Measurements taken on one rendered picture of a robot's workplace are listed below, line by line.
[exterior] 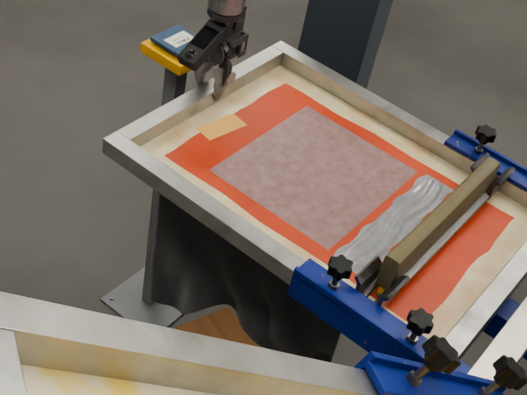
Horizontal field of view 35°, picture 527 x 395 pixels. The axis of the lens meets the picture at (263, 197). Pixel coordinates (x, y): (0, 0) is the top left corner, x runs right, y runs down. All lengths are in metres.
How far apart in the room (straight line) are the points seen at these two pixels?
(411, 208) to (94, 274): 1.32
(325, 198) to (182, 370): 0.97
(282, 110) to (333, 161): 0.19
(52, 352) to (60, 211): 2.27
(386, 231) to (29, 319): 1.07
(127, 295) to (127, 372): 1.95
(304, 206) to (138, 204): 1.40
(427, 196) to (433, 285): 0.25
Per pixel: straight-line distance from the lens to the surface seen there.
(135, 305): 2.64
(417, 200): 1.72
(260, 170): 1.69
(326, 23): 2.21
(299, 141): 1.79
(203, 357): 0.76
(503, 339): 1.42
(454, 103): 3.87
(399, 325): 1.42
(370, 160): 1.79
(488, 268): 1.65
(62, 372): 0.69
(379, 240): 1.61
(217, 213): 1.53
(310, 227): 1.60
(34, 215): 2.92
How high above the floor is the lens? 2.04
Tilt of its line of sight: 42 degrees down
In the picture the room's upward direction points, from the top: 13 degrees clockwise
